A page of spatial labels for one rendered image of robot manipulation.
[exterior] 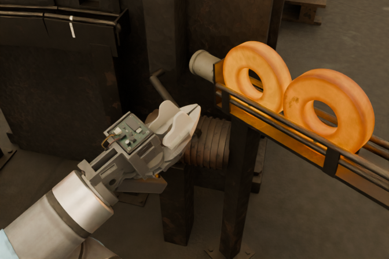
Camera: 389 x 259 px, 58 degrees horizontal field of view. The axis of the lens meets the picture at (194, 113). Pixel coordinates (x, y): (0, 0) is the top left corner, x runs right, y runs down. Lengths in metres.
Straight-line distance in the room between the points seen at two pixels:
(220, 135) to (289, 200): 0.63
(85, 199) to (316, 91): 0.39
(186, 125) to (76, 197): 0.20
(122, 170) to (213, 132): 0.34
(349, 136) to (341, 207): 0.85
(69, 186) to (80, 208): 0.04
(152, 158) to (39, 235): 0.19
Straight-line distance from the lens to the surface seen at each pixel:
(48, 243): 0.54
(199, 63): 0.78
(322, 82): 0.59
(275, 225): 1.33
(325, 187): 1.48
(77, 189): 0.53
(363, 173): 0.61
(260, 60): 0.65
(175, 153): 0.56
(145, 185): 0.60
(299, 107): 0.64
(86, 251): 0.63
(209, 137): 0.83
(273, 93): 0.66
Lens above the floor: 1.12
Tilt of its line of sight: 42 degrees down
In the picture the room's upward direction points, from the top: straight up
